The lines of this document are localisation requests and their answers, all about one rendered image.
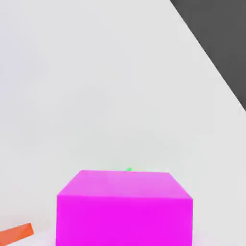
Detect large orange box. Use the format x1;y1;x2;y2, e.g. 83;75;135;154
0;222;35;246

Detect small magenta cube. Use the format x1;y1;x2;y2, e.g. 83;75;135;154
56;170;194;246

